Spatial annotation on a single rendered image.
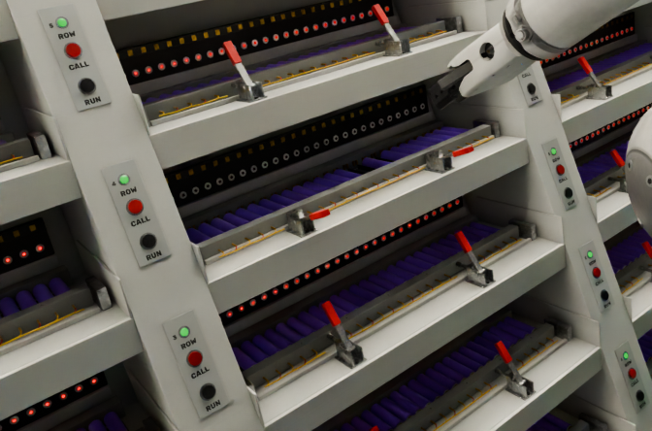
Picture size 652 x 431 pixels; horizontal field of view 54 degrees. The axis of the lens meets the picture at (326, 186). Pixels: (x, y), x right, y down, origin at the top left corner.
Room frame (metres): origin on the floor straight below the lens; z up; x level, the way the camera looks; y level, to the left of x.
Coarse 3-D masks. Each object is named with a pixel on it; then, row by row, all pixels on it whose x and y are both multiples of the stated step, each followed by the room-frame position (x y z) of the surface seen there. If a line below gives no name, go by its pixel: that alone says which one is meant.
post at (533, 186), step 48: (432, 0) 1.16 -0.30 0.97; (480, 96) 1.13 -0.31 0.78; (528, 144) 1.07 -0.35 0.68; (480, 192) 1.20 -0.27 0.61; (528, 192) 1.10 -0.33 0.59; (576, 192) 1.10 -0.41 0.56; (576, 240) 1.08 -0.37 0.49; (576, 288) 1.08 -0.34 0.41; (624, 336) 1.10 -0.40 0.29; (624, 384) 1.08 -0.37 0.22
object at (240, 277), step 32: (384, 128) 1.15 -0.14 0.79; (512, 128) 1.08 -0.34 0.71; (320, 160) 1.07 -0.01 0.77; (480, 160) 1.01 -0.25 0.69; (512, 160) 1.06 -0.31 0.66; (224, 192) 0.98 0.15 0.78; (384, 192) 0.95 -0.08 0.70; (416, 192) 0.94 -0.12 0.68; (448, 192) 0.98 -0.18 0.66; (320, 224) 0.88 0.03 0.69; (352, 224) 0.88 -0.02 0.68; (384, 224) 0.91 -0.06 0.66; (256, 256) 0.82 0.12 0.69; (288, 256) 0.83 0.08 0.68; (320, 256) 0.86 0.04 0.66; (224, 288) 0.78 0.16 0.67; (256, 288) 0.81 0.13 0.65
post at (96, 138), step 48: (48, 0) 0.74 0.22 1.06; (0, 48) 0.86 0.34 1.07; (48, 48) 0.73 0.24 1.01; (96, 48) 0.76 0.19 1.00; (48, 96) 0.72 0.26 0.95; (96, 144) 0.74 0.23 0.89; (144, 144) 0.76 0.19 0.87; (96, 192) 0.73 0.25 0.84; (96, 240) 0.75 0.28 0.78; (144, 288) 0.73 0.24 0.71; (192, 288) 0.76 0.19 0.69; (144, 336) 0.72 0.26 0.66; (144, 384) 0.81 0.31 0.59; (240, 384) 0.76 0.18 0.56
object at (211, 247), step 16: (480, 128) 1.09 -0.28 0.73; (448, 144) 1.04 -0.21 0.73; (464, 144) 1.07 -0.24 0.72; (400, 160) 1.00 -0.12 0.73; (416, 160) 1.01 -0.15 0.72; (368, 176) 0.96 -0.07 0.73; (384, 176) 0.98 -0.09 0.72; (320, 192) 0.93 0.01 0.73; (336, 192) 0.93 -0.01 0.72; (352, 192) 0.94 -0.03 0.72; (368, 192) 0.94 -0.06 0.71; (288, 208) 0.90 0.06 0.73; (304, 208) 0.90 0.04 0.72; (320, 208) 0.92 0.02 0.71; (256, 224) 0.86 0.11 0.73; (272, 224) 0.87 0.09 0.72; (208, 240) 0.84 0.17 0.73; (224, 240) 0.84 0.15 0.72; (240, 240) 0.85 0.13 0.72; (208, 256) 0.82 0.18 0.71
